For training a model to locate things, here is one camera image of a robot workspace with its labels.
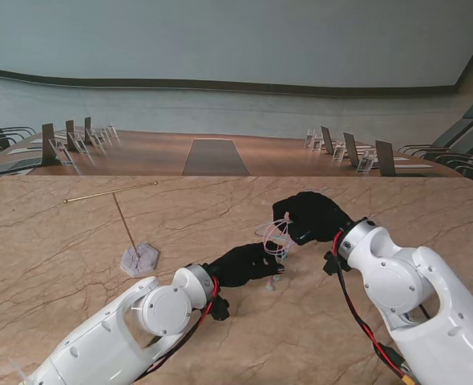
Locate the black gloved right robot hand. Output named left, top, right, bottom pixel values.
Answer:
left=271, top=191, right=360, bottom=246

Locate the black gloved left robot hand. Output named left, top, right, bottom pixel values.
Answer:
left=208, top=242, right=288, bottom=289

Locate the gold T rack marble base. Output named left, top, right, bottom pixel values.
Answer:
left=63, top=181, right=160, bottom=278

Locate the brown conference table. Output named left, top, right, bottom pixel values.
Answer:
left=0, top=128, right=466, bottom=180

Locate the dark grey laptop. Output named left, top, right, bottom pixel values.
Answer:
left=0, top=156, right=43, bottom=177

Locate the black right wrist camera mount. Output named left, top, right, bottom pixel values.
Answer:
left=322, top=250, right=350, bottom=277

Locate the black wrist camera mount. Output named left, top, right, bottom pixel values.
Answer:
left=322, top=250, right=350, bottom=277
left=210, top=295, right=232, bottom=322

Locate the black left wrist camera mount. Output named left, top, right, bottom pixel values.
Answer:
left=210, top=295, right=232, bottom=322

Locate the red black left arm cable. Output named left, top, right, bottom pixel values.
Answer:
left=135, top=276, right=220, bottom=382

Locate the red black arm cable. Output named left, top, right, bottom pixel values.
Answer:
left=135, top=276, right=220, bottom=382
left=332, top=230, right=418, bottom=385

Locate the red black right arm cable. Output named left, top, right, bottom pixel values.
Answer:
left=332, top=230, right=418, bottom=385

